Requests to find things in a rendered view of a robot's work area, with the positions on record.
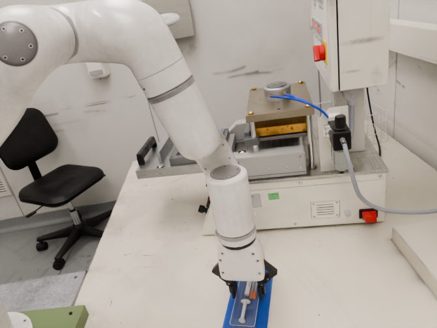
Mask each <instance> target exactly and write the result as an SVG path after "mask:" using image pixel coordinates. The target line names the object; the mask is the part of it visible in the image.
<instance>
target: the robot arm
mask: <svg viewBox="0 0 437 328"><path fill-rule="evenodd" d="M80 62H102V63H115V64H124V65H126V66H127V67H128V68H129V69H130V70H131V71H132V73H133V75H134V76H135V79H136V80H137V82H138V84H139V85H140V87H141V89H142V91H143V93H144V94H145V96H146V97H147V99H148V101H149V103H150V105H151V106H152V108H153V110H154V111H155V114H156V115H157V117H158V119H159V120H160V122H161V123H162V125H163V127H164V129H165V130H166V132H167V133H168V136H169V137H170V139H171V141H172V142H173V144H174V146H175V147H176V148H177V150H178V152H179V153H180V154H181V155H182V156H183V157H185V158H187V159H190V160H195V161H196V162H197V164H198V165H199V166H200V168H201V169H202V171H203V172H204V174H205V180H206V184H207V190H208V193H209V199H210V202H211V207H212V211H213V217H214V220H215V226H216V230H215V236H218V241H217V254H218V263H217V264H216V265H215V266H214V267H213V269H212V273H214V274H215V275H216V276H219V278H220V279H221V280H223V281H224V282H226V285H227V286H229V290H230V293H231V294H232V297H233V299H235V296H236V293H237V282H236V281H257V283H258V295H259V300H263V295H265V294H266V288H265V284H266V283H267V282H269V281H270V279H271V278H273V277H274V276H276V275H277V272H278V270H277V269H276V268H275V267H274V266H272V265H271V264H270V263H268V261H266V260H265V255H264V252H263V247H262V245H261V242H260V240H259V237H258V235H257V232H256V224H255V219H254V212H253V207H252V199H251V194H250V186H249V182H248V174H247V171H246V169H245V168H244V167H242V166H240V165H239V164H238V162H237V160H236V158H235V156H234V154H233V152H232V149H231V147H230V145H229V143H228V141H227V140H226V138H225V136H224V135H223V134H222V133H221V131H220V130H219V129H218V127H217V125H216V123H215V121H214V119H213V116H212V114H211V112H210V110H209V108H208V106H207V104H206V102H205V100H204V97H203V96H202V93H201V92H200V89H199V88H198V85H197V84H196V81H195V80H194V78H193V76H192V73H191V71H190V69H189V67H188V65H187V63H186V61H185V59H184V57H183V55H182V53H181V51H180V49H179V47H178V45H177V43H176V41H175V39H174V37H173V36H172V33H171V32H170V29H169V28H168V25H167V24H166V22H165V21H164V19H163V18H162V17H161V15H160V14H159V13H158V12H157V11H156V10H155V9H154V8H152V7H151V6H150V5H147V4H146V3H143V2H141V1H136V0H89V1H80V2H75V3H66V4H59V5H10V6H7V7H3V8H1V9H0V147H1V145H2V144H3V143H4V142H5V140H6V139H7V138H8V136H9V135H10V134H11V133H12V131H13V130H14V128H15V127H16V126H17V124H18V122H19V121H20V120H21V118H22V116H23V115H24V113H25V111H26V109H27V107H28V105H29V103H30V101H31V99H32V97H33V96H34V93H35V92H36V91H37V89H38V87H39V86H40V85H41V84H42V82H43V81H44V80H45V79H46V77H47V76H48V75H49V74H50V73H51V72H52V71H53V70H54V69H56V68H58V67H59V66H62V65H65V64H73V63H80ZM265 270H267V271H268V272H266V273H265ZM0 328H33V325H32V323H31V320H30V319H29V318H28V317H27V316H26V315H24V314H22V313H19V312H7V310H6V308H5V306H4V304H3V302H2V300H1V297H0Z"/></svg>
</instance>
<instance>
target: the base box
mask: <svg viewBox="0 0 437 328"><path fill-rule="evenodd" d="M355 178H356V182H357V184H358V189H359V190H360V192H361V194H362V195H363V197H364V198H365V199H366V200H368V201H369V202H370V203H372V204H374V205H377V206H380V207H383V208H385V199H386V172H379V173H371V174H357V175H355ZM249 186H250V194H251V199H252V207H253V212H254V219H255V224H256V230H261V229H272V228H291V227H301V226H321V225H340V224H350V223H375V222H380V221H384V220H385V212H381V211H378V210H375V209H373V208H370V207H369V206H367V205H366V204H364V203H363V202H362V201H361V200H360V199H359V198H358V197H357V195H356V193H355V191H354V188H353V185H352V182H351V177H350V175H349V176H335V177H328V178H314V179H305V180H291V181H284V182H270V183H262V184H249ZM215 230H216V226H215V220H214V217H213V211H212V207H211V206H210V209H209V212H208V215H207V219H206V221H205V225H204V229H203V231H202V235H210V234H215Z"/></svg>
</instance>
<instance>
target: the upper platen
mask: <svg viewBox="0 0 437 328"><path fill-rule="evenodd" d="M255 124H256V133H257V135H259V141H268V140H275V139H286V138H292V137H303V136H307V130H306V116H296V117H291V118H280V119H274V120H264V121H259V122H255Z"/></svg>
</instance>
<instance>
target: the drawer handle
mask: <svg viewBox="0 0 437 328"><path fill-rule="evenodd" d="M155 147H157V143H156V140H155V137H154V136H153V137H149V139H148V140H147V141H146V142H145V143H144V145H143V146H142V148H141V149H140V150H139V152H138V153H137V161H138V164H139V165H145V160H144V158H145V157H146V155H147V153H148V152H149V151H150V149H151V148H155Z"/></svg>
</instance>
